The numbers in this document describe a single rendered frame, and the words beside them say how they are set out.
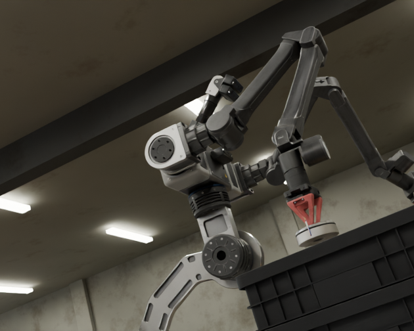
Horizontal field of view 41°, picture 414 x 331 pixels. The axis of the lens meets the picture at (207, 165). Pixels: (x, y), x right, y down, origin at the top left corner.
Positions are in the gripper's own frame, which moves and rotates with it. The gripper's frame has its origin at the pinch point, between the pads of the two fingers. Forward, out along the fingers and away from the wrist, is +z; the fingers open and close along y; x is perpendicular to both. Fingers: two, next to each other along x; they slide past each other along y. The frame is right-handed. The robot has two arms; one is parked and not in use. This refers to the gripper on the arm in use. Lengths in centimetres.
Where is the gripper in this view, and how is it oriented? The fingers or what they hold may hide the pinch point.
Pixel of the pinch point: (313, 224)
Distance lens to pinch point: 143.4
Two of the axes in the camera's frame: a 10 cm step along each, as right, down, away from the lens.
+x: -8.4, 4.0, 3.8
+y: 4.8, 1.9, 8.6
